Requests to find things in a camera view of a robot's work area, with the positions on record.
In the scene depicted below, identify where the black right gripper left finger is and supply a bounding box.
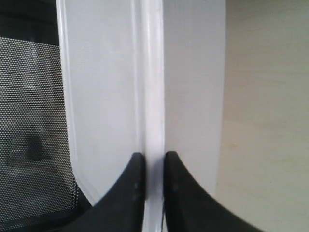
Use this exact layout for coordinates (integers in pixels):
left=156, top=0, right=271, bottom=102
left=63, top=153, right=146, bottom=232

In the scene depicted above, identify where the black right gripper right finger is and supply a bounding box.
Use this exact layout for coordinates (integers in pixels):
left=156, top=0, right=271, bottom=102
left=164, top=151, right=259, bottom=232

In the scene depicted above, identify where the white lidded plastic container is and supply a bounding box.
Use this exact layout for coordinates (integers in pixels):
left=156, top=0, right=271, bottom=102
left=56, top=0, right=226, bottom=232

